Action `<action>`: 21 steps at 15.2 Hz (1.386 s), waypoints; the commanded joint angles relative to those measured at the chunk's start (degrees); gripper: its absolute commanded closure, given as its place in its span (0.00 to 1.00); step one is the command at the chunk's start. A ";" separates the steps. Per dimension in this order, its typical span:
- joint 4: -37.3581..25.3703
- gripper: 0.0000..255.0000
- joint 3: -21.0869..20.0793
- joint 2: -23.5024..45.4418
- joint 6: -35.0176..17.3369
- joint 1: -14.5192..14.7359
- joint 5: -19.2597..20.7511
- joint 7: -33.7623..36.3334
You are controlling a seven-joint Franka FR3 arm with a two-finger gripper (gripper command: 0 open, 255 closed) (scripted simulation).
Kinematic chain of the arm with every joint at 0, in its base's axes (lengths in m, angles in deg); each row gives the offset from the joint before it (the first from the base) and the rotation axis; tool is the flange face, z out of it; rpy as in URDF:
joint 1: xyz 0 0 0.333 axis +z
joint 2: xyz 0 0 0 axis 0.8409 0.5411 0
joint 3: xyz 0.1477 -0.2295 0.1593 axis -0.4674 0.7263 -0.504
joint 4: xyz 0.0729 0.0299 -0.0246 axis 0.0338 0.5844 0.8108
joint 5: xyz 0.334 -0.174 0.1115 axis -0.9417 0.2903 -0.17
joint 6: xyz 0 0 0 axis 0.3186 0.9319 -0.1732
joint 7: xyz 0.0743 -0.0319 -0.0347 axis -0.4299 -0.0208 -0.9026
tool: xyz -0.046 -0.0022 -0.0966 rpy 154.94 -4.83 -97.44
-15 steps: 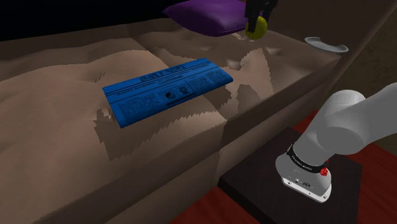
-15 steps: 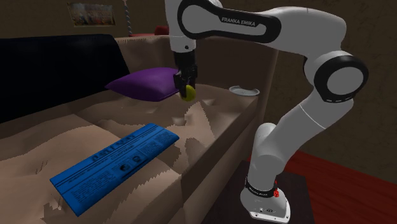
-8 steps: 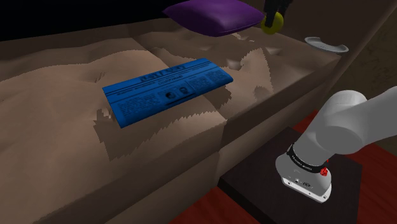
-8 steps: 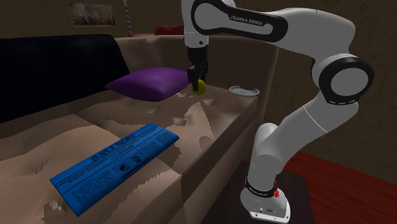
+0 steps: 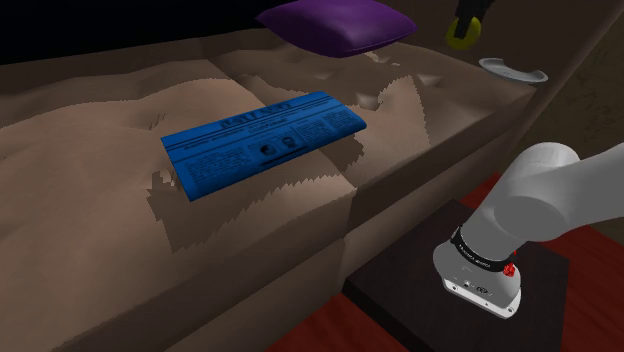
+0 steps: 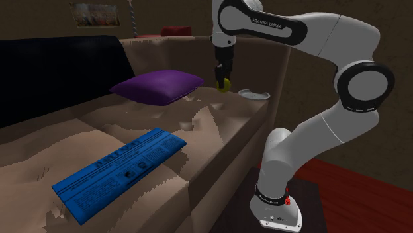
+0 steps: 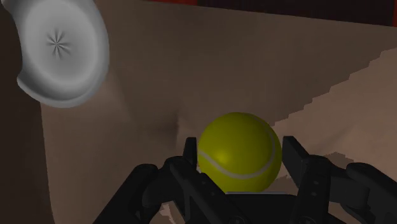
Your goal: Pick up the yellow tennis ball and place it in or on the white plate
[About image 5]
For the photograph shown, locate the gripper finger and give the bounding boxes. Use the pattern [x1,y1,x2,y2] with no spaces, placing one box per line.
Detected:
[453,15,472,40]

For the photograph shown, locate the yellow ball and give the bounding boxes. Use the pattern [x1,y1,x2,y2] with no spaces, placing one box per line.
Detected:
[445,16,483,51]

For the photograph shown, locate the grey plate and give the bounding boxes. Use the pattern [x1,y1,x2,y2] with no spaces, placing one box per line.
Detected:
[478,57,549,86]

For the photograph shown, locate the purple pillow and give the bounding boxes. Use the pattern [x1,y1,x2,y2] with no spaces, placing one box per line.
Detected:
[255,0,419,59]

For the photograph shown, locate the blue newspaper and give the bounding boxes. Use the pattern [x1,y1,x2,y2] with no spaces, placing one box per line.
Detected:
[160,90,368,203]

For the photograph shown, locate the red rug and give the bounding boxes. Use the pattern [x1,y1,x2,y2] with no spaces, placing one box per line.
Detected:
[265,170,624,352]

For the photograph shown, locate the brown sofa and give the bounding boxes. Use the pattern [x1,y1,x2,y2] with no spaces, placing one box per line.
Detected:
[0,0,624,352]

